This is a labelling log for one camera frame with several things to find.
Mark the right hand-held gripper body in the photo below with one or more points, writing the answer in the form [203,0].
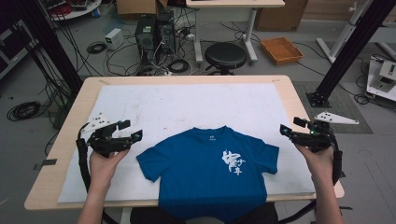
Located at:
[317,140]

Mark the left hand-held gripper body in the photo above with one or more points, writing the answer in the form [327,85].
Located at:
[104,141]

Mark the blue t-shirt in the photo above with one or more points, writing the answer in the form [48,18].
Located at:
[193,174]

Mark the person's right hand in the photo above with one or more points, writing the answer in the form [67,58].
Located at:
[322,165]

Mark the person's left hand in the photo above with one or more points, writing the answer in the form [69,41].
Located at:
[102,168]

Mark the grey floor mat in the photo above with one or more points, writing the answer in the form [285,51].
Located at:
[342,99]

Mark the grey floor tape strip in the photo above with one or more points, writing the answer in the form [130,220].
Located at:
[49,162]

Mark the white table mat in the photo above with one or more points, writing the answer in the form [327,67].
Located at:
[186,102]

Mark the black tape cross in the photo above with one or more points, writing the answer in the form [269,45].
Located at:
[347,207]

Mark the orange basket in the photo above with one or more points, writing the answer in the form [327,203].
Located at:
[281,49]

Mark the person's legs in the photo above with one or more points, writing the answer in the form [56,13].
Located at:
[143,216]

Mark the small white box device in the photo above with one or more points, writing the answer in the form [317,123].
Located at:
[114,39]

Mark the black computer tower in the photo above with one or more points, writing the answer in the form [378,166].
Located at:
[165,31]
[145,37]

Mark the white machine on floor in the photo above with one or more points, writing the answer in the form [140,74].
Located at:
[384,77]

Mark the white metal stand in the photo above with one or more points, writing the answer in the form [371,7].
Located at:
[342,34]

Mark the black round stool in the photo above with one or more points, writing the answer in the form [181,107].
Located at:
[224,55]

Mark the cardboard box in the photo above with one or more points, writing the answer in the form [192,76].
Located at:
[280,15]
[137,6]

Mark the round white table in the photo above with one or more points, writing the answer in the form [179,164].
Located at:
[84,11]

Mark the dark equipment cabinet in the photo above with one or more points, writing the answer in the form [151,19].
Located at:
[12,43]

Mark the white desk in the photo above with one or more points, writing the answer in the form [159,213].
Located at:
[233,3]

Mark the black metal frame post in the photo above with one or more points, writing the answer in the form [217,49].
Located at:
[53,46]
[351,46]

